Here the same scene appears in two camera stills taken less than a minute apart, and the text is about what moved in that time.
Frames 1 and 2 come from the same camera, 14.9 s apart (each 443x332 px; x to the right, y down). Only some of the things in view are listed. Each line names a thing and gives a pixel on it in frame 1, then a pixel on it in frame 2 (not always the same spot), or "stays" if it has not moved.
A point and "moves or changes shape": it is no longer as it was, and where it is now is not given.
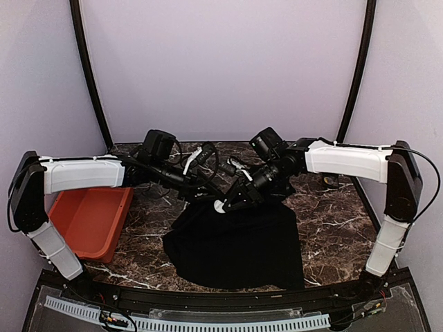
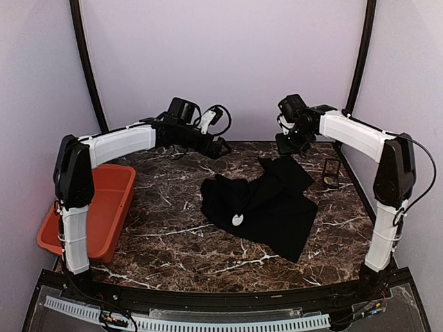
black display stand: [329, 180] stays
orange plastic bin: [91, 220] stays
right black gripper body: [250, 190] -> [297, 142]
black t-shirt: [252, 246] moves or changes shape
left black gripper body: [190, 190] -> [204, 147]
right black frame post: [363, 61] stays
